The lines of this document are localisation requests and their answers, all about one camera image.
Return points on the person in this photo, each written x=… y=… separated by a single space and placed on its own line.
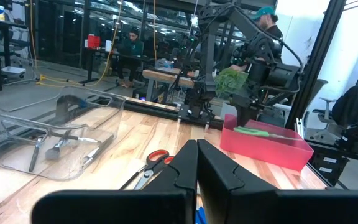
x=130 y=49
x=267 y=15

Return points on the green scissors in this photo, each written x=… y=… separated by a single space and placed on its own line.
x=250 y=131

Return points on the wooden top desk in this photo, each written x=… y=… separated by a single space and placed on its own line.
x=163 y=76

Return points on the grey office chair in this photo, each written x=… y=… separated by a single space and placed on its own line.
x=323 y=109

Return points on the clear plastic bin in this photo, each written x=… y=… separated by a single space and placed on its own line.
x=17 y=161

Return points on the black red scissors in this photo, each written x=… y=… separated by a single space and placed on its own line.
x=151 y=169

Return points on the white plant pot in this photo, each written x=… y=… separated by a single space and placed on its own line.
x=228 y=110

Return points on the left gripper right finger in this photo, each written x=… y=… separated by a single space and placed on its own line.
x=244 y=202

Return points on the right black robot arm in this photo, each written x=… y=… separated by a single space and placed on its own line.
x=210 y=46

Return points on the white floor tray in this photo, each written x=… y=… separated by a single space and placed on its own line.
x=13 y=71

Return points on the red plastic bin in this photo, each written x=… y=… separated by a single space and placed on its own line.
x=266 y=152

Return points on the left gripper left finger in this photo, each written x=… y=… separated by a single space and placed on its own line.
x=154 y=202

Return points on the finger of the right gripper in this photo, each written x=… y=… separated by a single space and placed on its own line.
x=246 y=116

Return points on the red container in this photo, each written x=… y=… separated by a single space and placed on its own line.
x=94 y=41

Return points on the white cup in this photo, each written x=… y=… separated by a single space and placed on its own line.
x=108 y=45

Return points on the green leafy plant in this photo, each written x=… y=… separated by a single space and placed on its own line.
x=228 y=84

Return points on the thick black paintbrush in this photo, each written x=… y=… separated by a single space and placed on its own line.
x=53 y=153

